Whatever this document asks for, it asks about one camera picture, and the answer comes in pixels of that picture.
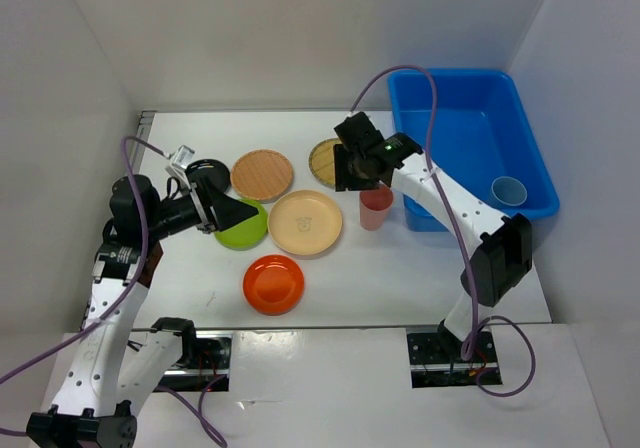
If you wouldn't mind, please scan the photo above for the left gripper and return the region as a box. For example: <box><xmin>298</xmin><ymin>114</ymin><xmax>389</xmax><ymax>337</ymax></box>
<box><xmin>146</xmin><ymin>174</ymin><xmax>258</xmax><ymax>239</ymax></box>

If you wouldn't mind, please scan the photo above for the pink plastic cup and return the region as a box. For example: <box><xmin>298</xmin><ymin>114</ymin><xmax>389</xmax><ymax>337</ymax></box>
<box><xmin>359</xmin><ymin>185</ymin><xmax>394</xmax><ymax>231</ymax></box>

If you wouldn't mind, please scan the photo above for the beige round plate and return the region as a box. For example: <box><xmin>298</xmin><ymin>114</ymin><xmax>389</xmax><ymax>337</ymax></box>
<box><xmin>267</xmin><ymin>190</ymin><xmax>343</xmax><ymax>257</ymax></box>

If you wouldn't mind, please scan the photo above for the orange round plate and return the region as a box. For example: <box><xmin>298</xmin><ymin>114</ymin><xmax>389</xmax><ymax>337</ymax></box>
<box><xmin>242</xmin><ymin>254</ymin><xmax>305</xmax><ymax>316</ymax></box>

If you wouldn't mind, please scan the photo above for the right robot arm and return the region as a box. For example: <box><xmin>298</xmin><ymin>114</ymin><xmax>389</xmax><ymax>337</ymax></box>
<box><xmin>334</xmin><ymin>112</ymin><xmax>532</xmax><ymax>361</ymax></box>

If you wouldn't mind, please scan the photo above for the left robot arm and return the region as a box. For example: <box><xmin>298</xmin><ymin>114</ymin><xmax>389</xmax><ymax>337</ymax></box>
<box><xmin>26</xmin><ymin>175</ymin><xmax>258</xmax><ymax>447</ymax></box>

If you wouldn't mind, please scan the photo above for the blue plastic bin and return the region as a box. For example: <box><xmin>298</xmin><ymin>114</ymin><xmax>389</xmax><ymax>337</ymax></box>
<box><xmin>387</xmin><ymin>69</ymin><xmax>560</xmax><ymax>232</ymax></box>

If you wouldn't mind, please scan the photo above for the green round plate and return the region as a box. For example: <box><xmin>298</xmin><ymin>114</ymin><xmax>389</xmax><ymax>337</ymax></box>
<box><xmin>214</xmin><ymin>198</ymin><xmax>268</xmax><ymax>250</ymax></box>

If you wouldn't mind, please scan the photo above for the black round plate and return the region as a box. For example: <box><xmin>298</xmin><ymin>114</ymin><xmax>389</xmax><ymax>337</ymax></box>
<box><xmin>185</xmin><ymin>158</ymin><xmax>231</xmax><ymax>193</ymax></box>

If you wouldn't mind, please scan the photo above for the bamboo pattern round plate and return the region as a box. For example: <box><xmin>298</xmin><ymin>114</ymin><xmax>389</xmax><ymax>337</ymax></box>
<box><xmin>308</xmin><ymin>138</ymin><xmax>341</xmax><ymax>188</ymax></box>

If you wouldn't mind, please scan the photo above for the light brown woven plate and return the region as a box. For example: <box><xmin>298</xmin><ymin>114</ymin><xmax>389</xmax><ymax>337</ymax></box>
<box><xmin>230</xmin><ymin>149</ymin><xmax>294</xmax><ymax>202</ymax></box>

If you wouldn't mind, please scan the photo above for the blue plastic cup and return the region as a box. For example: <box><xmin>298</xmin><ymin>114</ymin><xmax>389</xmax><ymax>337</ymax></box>
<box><xmin>489</xmin><ymin>176</ymin><xmax>528</xmax><ymax>208</ymax></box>

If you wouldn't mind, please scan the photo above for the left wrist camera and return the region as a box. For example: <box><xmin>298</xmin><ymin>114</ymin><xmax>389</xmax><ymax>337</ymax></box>
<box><xmin>166</xmin><ymin>145</ymin><xmax>195</xmax><ymax>180</ymax></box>

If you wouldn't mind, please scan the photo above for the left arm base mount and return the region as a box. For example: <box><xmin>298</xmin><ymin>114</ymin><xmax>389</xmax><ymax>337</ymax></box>
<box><xmin>159</xmin><ymin>330</ymin><xmax>233</xmax><ymax>393</ymax></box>

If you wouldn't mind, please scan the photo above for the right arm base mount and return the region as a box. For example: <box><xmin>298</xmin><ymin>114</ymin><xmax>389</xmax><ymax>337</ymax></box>
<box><xmin>406</xmin><ymin>331</ymin><xmax>502</xmax><ymax>389</ymax></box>

